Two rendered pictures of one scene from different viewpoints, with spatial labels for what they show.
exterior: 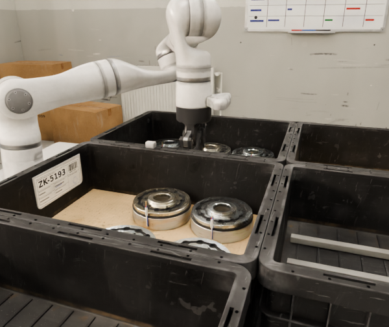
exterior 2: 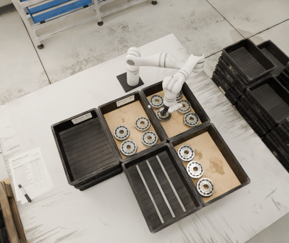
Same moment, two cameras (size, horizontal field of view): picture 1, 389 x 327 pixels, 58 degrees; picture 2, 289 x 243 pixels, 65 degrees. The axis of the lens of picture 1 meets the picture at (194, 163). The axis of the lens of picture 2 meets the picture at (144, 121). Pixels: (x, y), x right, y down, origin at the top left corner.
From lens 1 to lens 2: 113 cm
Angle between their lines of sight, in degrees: 53
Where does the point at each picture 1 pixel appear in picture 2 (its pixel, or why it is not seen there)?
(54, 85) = (142, 61)
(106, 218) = (130, 116)
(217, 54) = not seen: outside the picture
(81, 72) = (152, 60)
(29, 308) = (101, 133)
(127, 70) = (169, 64)
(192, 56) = (166, 95)
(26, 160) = (131, 74)
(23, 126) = not seen: hidden behind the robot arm
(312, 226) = (167, 156)
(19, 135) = (131, 67)
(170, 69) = not seen: hidden behind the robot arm
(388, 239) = (176, 174)
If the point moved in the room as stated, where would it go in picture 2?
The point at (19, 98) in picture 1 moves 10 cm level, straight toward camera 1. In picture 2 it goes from (130, 62) to (124, 74)
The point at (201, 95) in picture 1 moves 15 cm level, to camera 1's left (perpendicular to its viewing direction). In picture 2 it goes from (167, 104) to (150, 88)
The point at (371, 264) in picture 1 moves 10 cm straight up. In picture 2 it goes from (162, 174) to (163, 170)
